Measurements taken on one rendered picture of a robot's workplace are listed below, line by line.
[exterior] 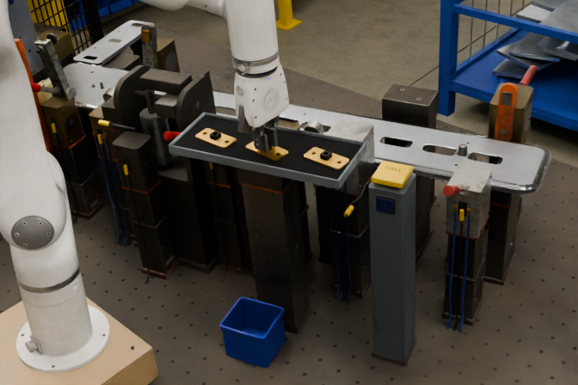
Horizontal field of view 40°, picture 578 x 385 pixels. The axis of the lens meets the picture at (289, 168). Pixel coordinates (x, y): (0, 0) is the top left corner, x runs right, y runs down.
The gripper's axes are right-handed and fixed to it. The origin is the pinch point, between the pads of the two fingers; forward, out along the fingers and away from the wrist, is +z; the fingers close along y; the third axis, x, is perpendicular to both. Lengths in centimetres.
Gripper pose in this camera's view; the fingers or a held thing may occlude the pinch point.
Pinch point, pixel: (265, 137)
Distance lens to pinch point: 154.1
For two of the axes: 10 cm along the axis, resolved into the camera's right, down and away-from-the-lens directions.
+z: 0.8, 8.3, 5.6
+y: 6.7, -4.6, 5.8
